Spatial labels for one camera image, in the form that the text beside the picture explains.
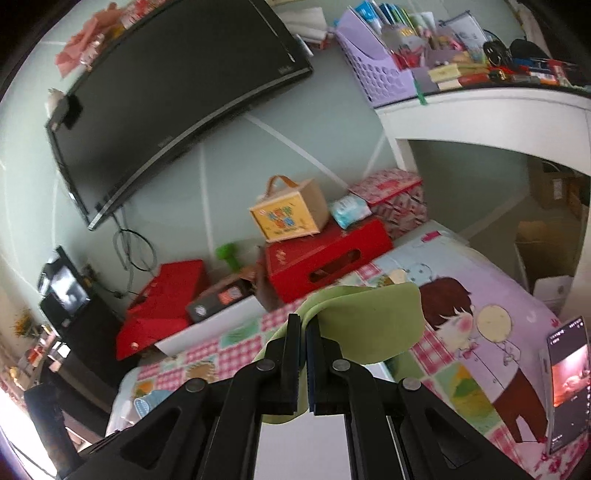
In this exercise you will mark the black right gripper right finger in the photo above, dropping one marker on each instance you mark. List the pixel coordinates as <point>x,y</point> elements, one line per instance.
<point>397,430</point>

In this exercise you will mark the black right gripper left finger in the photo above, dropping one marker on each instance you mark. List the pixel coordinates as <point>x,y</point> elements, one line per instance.
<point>206,431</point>

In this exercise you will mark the light green cloth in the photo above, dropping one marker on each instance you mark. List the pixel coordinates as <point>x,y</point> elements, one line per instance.
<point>365,322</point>

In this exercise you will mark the pink checkered tablecloth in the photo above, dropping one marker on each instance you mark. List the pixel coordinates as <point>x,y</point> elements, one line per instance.
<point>483,347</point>

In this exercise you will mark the red flat gift box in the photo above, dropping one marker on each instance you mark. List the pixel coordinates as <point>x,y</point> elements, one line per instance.
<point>137,334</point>

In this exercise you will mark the white long tray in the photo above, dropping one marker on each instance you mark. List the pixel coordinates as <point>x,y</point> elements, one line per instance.
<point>228,319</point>

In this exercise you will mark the black cabinet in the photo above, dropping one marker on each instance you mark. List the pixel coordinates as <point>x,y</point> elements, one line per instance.
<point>91,333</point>

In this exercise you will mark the black carton with label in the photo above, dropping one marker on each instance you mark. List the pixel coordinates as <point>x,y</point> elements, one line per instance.
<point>217,298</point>

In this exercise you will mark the green dumbbell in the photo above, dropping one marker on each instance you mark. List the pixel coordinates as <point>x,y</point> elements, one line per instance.
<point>228,253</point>

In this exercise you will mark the smartphone with lit screen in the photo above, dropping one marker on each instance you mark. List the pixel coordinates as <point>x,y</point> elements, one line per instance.
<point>568,372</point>

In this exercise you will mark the small black monitor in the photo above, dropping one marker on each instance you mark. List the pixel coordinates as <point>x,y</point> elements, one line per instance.
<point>60,280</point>

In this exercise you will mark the yellow flower bouquet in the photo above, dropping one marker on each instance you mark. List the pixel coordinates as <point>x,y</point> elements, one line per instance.
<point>25,326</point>

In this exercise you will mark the blue wet wipes pack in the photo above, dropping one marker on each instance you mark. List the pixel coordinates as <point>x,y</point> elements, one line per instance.
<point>348,210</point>

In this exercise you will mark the pink patterned storage box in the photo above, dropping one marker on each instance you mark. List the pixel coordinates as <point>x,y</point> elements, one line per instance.
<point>395,196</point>

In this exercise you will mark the white desk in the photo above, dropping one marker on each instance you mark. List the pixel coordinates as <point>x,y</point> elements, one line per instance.
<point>473,149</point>

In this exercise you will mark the purple plastic basket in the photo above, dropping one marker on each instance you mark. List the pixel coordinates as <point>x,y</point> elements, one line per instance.
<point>372,62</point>

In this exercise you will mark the black curved television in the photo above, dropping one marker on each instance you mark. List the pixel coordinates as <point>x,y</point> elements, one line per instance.
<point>153,92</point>

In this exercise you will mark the red box with handle slot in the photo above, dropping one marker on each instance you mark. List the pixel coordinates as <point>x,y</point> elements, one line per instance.
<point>297,267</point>

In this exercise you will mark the yellow handled gift box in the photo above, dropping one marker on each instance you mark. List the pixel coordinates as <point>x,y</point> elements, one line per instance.
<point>290,209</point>

